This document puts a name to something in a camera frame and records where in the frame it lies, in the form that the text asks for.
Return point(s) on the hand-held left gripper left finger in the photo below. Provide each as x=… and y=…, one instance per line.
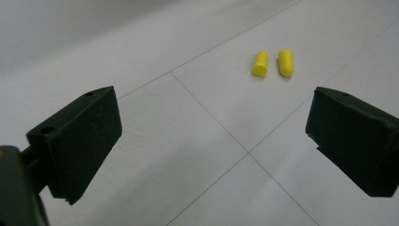
x=81, y=141

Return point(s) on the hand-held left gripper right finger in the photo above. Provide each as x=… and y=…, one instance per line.
x=354, y=138

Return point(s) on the yellow foam earplug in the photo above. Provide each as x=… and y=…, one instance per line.
x=286, y=62
x=260, y=64

